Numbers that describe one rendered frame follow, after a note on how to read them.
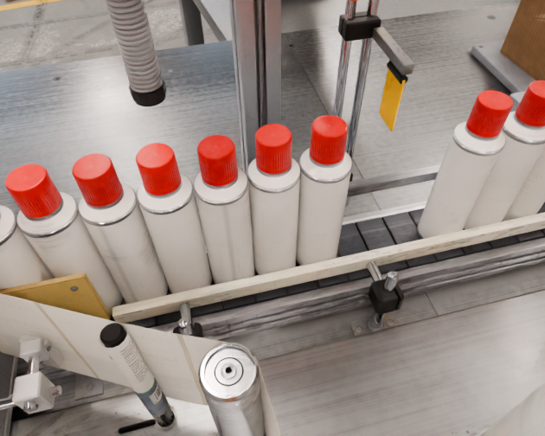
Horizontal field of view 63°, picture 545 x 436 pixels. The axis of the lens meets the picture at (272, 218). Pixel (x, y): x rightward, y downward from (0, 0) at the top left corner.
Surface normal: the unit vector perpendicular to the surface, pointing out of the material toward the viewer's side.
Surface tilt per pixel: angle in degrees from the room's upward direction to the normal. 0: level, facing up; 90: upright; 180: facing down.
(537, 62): 90
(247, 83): 90
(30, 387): 0
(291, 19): 0
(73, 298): 90
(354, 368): 0
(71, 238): 90
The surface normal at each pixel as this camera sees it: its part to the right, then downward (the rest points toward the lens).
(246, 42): 0.25, 0.74
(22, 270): 0.82, 0.43
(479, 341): -0.01, -0.65
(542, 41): -0.95, 0.25
